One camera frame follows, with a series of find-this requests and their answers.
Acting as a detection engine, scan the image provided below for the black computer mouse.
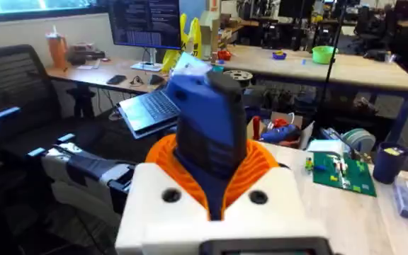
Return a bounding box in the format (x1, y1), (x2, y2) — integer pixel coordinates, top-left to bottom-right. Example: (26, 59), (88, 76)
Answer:
(148, 74), (166, 86)

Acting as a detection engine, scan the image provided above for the black mesh office chair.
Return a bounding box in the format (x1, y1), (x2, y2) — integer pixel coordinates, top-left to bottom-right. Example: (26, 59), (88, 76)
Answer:
(0, 44), (162, 255)

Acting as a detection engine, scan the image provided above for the green board with toy blocks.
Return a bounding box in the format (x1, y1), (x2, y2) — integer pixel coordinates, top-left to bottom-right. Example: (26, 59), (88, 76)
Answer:
(312, 151), (378, 198)

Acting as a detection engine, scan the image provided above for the white flat box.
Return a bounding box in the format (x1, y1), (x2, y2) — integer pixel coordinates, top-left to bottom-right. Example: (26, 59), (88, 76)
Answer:
(306, 138), (347, 156)

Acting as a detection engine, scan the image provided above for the wooden desk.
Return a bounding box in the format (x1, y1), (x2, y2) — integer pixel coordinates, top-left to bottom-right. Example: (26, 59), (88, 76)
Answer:
(46, 56), (171, 96)

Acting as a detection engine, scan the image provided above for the right gripper white and orange right finger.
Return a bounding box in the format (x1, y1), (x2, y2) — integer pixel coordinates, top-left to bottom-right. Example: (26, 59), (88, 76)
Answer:
(210, 140), (329, 239)

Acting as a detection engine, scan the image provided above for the cardboard box with tools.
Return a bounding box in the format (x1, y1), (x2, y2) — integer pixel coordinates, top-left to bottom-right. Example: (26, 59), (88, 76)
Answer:
(246, 111), (315, 150)

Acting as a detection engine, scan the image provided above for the grey filament spool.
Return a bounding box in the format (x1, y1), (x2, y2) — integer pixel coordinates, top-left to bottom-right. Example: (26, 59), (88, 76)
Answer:
(222, 69), (254, 89)

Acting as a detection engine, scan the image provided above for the orange tumbler with straw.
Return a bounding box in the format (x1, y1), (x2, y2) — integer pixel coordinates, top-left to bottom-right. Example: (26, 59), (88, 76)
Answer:
(45, 25), (69, 70)

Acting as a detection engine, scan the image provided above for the black tripod pole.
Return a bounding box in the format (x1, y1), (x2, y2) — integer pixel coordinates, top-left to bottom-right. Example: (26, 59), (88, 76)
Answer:
(321, 0), (347, 107)

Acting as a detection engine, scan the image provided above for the black computer monitor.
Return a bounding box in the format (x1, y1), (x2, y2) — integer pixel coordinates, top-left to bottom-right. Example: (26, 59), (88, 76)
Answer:
(107, 0), (183, 51)

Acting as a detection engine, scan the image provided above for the dark blue cup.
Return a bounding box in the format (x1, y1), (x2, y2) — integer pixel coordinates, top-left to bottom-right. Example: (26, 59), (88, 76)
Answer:
(372, 141), (408, 186)

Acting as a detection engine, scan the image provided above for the grey-green tape roll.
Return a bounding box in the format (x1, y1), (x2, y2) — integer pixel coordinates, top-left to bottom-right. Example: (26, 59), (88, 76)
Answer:
(341, 127), (377, 155)

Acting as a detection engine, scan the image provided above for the yellow floor sign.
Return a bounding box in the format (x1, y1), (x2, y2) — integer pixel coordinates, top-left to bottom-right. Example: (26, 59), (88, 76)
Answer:
(161, 13), (203, 74)

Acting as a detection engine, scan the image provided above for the blue electric screwdriver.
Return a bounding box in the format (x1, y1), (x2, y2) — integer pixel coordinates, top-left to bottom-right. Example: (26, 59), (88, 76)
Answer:
(164, 69), (248, 222)

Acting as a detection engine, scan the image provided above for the long wooden table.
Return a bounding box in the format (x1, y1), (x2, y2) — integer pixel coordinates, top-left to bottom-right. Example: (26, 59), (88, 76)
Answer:
(220, 44), (408, 142)

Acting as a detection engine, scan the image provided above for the green plastic bowl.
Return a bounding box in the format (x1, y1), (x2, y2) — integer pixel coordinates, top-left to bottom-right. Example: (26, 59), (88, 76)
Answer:
(311, 45), (340, 65)

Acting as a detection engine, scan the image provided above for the open grey laptop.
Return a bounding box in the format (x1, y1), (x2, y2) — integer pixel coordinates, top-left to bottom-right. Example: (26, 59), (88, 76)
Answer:
(117, 52), (212, 140)

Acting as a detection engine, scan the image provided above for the black phone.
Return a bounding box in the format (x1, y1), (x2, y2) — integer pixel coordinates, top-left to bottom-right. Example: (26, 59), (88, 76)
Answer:
(106, 74), (128, 86)

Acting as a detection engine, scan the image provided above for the right gripper white and orange left finger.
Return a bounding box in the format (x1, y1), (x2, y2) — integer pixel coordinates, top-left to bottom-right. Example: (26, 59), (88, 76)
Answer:
(115, 134), (213, 255)

